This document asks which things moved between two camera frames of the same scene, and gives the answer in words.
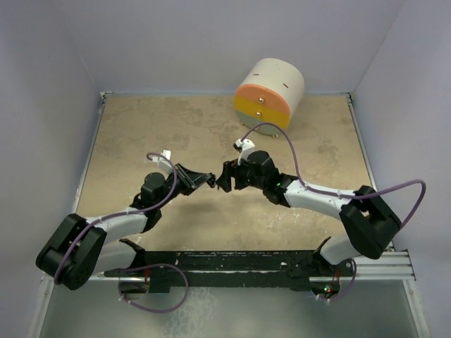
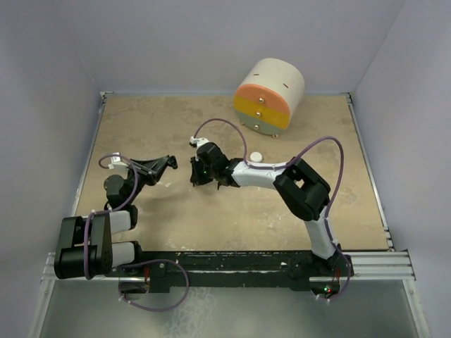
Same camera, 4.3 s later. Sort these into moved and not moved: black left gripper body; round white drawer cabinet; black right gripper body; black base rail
Moved: black left gripper body; black right gripper body
Not moved: round white drawer cabinet; black base rail
